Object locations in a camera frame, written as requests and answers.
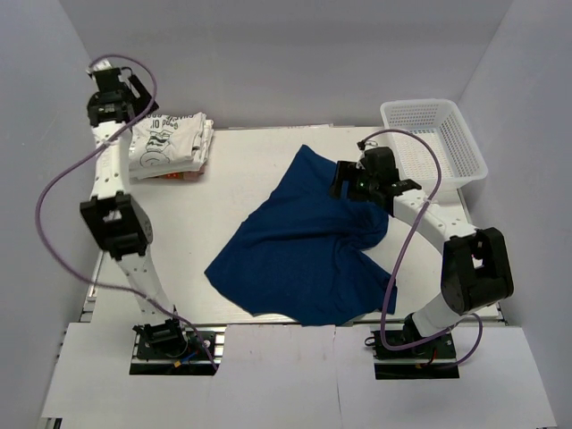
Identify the blue t-shirt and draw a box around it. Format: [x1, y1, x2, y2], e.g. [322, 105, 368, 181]
[205, 146, 398, 326]

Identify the stack of folded shirts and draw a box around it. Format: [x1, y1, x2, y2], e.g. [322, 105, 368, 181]
[128, 111, 216, 182]

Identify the white plastic basket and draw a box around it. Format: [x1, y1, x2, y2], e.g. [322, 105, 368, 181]
[380, 98, 488, 193]

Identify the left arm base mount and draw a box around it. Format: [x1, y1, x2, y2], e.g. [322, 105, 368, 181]
[129, 319, 223, 376]

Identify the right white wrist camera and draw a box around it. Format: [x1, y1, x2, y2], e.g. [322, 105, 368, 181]
[357, 139, 367, 152]

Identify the white printed t-shirt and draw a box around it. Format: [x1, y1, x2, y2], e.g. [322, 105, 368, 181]
[128, 110, 207, 179]

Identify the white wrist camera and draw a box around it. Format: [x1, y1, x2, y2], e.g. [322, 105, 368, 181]
[86, 59, 113, 75]
[357, 139, 367, 152]

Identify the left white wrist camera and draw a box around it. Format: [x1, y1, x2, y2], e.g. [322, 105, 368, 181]
[86, 59, 113, 75]

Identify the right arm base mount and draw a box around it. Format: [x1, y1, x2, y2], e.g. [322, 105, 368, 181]
[364, 330, 460, 381]

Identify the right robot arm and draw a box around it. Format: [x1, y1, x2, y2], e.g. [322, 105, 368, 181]
[330, 147, 514, 351]

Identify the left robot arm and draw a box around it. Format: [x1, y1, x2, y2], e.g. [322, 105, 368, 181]
[80, 61, 175, 325]

